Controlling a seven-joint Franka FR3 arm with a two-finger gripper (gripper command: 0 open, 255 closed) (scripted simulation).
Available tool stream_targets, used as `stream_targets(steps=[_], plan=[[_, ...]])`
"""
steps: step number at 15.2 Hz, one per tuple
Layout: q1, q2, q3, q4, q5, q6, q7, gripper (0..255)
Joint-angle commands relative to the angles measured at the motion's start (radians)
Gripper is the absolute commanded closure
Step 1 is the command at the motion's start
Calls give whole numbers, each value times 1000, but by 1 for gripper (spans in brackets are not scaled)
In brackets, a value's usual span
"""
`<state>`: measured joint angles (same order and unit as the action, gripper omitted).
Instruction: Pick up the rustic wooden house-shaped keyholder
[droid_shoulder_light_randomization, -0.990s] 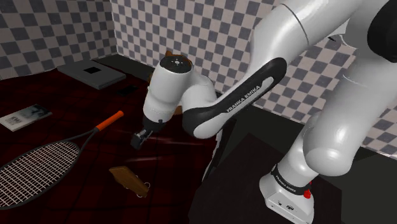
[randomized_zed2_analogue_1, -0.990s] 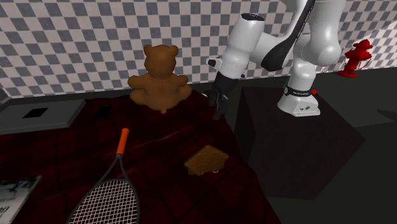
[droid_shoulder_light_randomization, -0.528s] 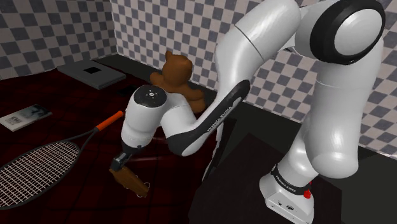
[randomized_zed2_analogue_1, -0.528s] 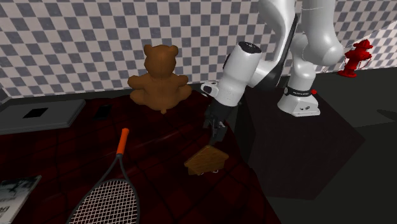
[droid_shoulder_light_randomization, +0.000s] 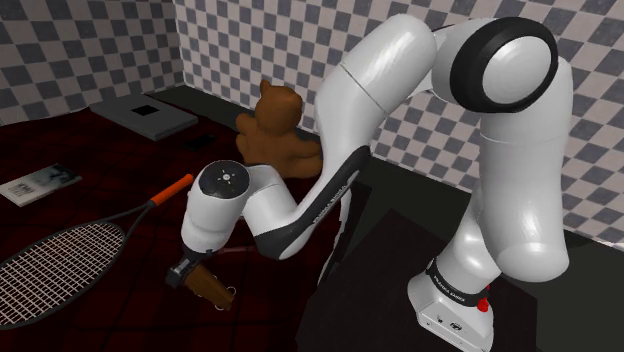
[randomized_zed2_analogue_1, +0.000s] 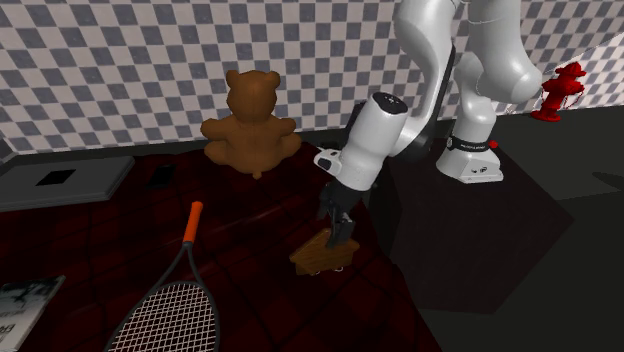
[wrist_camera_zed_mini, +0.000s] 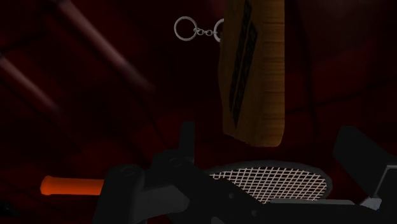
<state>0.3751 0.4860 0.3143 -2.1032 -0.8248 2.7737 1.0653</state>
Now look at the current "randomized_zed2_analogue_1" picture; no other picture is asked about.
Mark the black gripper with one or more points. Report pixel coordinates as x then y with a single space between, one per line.
341 197

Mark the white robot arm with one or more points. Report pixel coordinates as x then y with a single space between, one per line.
370 141

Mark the brown wooden house-shaped block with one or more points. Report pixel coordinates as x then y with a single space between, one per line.
312 256

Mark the bed with dark red cover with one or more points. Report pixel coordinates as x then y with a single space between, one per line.
253 214

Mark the brown teddy bear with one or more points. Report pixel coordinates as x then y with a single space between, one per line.
251 131

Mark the dark robot stand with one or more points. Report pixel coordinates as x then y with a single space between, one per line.
468 229

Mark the tennis racket with orange grip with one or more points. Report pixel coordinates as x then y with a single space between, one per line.
192 224

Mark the black phone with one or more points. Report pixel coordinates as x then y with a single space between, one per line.
161 176

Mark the red fire hydrant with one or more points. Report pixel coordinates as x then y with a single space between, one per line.
558 90

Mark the grey flat box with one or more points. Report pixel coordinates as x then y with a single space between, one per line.
92 180

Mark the black and white magazine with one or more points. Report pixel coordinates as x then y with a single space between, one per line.
22 304

